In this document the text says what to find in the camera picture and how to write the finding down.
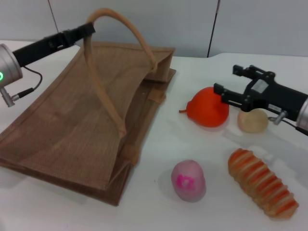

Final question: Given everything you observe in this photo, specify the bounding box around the brown jute handbag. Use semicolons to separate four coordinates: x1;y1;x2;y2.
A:
0;8;177;207

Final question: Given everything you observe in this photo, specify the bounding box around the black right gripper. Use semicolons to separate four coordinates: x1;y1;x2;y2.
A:
213;64;308;123

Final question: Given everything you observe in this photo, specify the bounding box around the orange fruit with stem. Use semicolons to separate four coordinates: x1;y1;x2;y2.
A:
179;86;230;128

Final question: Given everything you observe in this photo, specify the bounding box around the beige round peach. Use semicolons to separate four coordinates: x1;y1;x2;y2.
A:
237;108;269;134

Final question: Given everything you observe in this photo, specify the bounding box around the dark vertical wall strip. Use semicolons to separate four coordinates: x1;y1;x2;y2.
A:
207;0;221;58

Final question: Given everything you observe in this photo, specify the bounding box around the orange striped bread loaf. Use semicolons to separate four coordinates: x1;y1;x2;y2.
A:
228;148;300;221

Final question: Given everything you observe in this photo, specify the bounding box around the right arm cable with connector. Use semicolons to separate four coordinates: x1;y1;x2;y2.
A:
268;111;308;136

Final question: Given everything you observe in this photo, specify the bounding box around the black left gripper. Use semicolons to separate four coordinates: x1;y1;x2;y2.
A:
12;21;96;67

